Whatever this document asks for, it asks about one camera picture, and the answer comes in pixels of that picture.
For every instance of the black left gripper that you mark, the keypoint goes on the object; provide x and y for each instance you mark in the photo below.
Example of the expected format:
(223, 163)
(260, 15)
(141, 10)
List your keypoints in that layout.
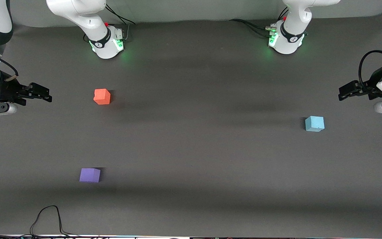
(370, 87)

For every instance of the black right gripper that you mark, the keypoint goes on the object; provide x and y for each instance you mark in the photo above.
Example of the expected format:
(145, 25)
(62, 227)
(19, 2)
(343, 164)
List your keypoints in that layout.
(8, 89)

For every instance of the light blue foam block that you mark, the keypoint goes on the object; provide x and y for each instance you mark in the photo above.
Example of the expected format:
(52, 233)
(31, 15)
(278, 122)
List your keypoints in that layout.
(314, 123)

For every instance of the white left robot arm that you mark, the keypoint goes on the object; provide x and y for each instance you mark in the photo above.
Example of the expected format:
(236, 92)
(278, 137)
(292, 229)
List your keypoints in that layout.
(292, 33)

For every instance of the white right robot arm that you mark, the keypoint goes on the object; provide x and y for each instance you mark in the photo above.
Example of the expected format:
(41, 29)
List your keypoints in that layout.
(88, 20)

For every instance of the orange foam block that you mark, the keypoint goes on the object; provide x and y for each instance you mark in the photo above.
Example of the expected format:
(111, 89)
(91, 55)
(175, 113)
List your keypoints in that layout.
(102, 96)

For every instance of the purple foam block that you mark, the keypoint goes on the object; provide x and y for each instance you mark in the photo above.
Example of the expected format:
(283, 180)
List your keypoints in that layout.
(89, 175)

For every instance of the dark grey table mat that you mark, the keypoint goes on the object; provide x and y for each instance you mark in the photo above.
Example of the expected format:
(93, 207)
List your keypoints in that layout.
(191, 156)

